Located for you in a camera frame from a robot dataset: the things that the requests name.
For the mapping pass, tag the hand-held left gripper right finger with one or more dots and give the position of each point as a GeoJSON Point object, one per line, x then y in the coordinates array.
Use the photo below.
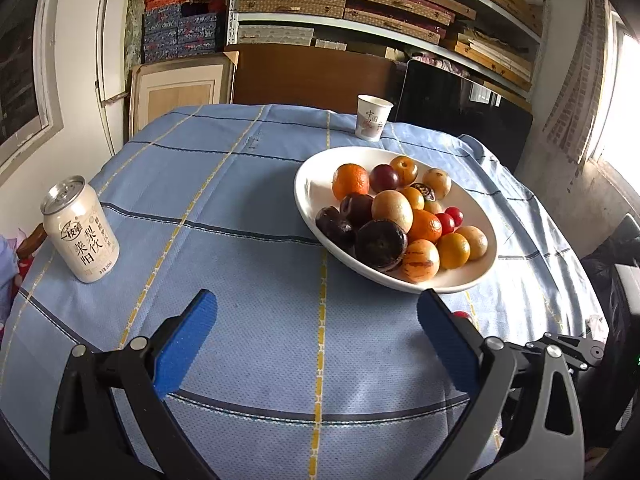
{"type": "Point", "coordinates": [447, 340]}

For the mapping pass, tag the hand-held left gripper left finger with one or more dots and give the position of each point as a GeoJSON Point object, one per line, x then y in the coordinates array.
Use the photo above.
{"type": "Point", "coordinates": [187, 340]}

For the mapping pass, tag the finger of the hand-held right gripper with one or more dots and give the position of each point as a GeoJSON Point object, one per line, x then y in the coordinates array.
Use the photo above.
{"type": "Point", "coordinates": [575, 350]}

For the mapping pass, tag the red cherry tomato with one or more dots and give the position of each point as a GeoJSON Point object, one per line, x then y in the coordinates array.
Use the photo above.
{"type": "Point", "coordinates": [444, 224]}
{"type": "Point", "coordinates": [462, 315]}
{"type": "Point", "coordinates": [455, 215]}

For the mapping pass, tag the striped pepino melon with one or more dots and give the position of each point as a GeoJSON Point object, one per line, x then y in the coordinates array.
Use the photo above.
{"type": "Point", "coordinates": [420, 260]}

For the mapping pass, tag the yellow-orange round fruit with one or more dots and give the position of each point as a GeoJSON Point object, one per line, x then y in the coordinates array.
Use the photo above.
{"type": "Point", "coordinates": [453, 250]}

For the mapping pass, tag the tan passion fruit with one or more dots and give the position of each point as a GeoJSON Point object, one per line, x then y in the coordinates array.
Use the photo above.
{"type": "Point", "coordinates": [392, 211]}
{"type": "Point", "coordinates": [474, 242]}
{"type": "Point", "coordinates": [436, 183]}

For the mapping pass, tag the mandarin orange with green stem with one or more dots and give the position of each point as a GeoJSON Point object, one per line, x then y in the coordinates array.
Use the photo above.
{"type": "Point", "coordinates": [425, 225]}

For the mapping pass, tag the dark mangosteen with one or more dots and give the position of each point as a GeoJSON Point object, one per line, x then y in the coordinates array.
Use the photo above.
{"type": "Point", "coordinates": [380, 244]}
{"type": "Point", "coordinates": [334, 227]}

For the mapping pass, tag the small yellowish fruit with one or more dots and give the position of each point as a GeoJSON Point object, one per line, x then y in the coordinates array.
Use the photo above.
{"type": "Point", "coordinates": [433, 207]}

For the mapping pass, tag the small orange striped fruit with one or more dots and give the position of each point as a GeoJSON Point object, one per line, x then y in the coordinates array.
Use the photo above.
{"type": "Point", "coordinates": [415, 196]}

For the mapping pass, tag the dark purple passion fruit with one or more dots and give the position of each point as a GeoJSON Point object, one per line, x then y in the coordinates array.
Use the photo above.
{"type": "Point", "coordinates": [426, 191]}

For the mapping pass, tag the dark red plum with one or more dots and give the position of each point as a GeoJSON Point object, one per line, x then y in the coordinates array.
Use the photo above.
{"type": "Point", "coordinates": [384, 178]}
{"type": "Point", "coordinates": [356, 208]}

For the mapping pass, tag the smooth orange round fruit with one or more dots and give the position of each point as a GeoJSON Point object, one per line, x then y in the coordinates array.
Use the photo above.
{"type": "Point", "coordinates": [404, 169]}

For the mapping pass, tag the large mandarin orange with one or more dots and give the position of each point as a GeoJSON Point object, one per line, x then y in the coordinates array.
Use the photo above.
{"type": "Point", "coordinates": [350, 181]}

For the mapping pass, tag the white oval plate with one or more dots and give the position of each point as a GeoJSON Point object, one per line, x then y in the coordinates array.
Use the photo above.
{"type": "Point", "coordinates": [310, 190]}

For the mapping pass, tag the crumpled white tissue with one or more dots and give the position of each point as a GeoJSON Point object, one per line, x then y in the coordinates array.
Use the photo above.
{"type": "Point", "coordinates": [595, 325]}

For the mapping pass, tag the blue plaid tablecloth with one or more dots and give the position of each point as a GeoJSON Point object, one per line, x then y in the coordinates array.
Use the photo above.
{"type": "Point", "coordinates": [225, 270]}

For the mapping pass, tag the black jacket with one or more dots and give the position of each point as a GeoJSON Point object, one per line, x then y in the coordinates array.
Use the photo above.
{"type": "Point", "coordinates": [615, 250]}

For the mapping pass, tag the white drink can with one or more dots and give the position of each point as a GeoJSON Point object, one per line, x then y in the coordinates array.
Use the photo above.
{"type": "Point", "coordinates": [82, 237]}

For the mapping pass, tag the blue printed cloth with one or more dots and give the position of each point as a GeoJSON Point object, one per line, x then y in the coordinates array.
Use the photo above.
{"type": "Point", "coordinates": [6, 280]}

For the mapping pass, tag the black flat screen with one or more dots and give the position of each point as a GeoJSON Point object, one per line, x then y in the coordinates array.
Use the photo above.
{"type": "Point", "coordinates": [460, 110]}

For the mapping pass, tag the white paper cup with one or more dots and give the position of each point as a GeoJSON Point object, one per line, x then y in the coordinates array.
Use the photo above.
{"type": "Point", "coordinates": [372, 117]}

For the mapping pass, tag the bright window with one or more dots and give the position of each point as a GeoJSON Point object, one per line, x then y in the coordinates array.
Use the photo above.
{"type": "Point", "coordinates": [625, 110]}

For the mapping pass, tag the light wood framed panel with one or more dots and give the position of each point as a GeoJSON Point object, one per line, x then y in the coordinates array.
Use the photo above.
{"type": "Point", "coordinates": [175, 95]}

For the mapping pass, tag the brick pattern curtain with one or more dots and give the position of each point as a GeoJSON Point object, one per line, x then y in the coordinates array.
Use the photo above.
{"type": "Point", "coordinates": [575, 85]}

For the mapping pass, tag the pink floral cloth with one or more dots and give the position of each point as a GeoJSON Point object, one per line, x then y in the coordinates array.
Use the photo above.
{"type": "Point", "coordinates": [440, 62]}

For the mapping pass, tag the brown wooden board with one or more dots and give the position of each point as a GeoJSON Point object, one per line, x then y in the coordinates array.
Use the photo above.
{"type": "Point", "coordinates": [310, 77]}

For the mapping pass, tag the white leaning strip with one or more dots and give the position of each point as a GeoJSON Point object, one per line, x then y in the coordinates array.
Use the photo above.
{"type": "Point", "coordinates": [104, 60]}

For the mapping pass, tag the stack of blue floral boxes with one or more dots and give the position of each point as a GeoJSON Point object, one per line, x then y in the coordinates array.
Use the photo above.
{"type": "Point", "coordinates": [180, 30]}

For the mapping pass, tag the white framed window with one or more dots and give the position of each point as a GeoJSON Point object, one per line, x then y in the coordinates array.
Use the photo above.
{"type": "Point", "coordinates": [22, 75]}

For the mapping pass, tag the green marbled slab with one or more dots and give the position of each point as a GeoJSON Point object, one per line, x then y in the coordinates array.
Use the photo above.
{"type": "Point", "coordinates": [134, 15]}

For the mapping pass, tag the shelf of flat boxes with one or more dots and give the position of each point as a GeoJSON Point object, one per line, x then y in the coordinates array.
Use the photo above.
{"type": "Point", "coordinates": [290, 2]}

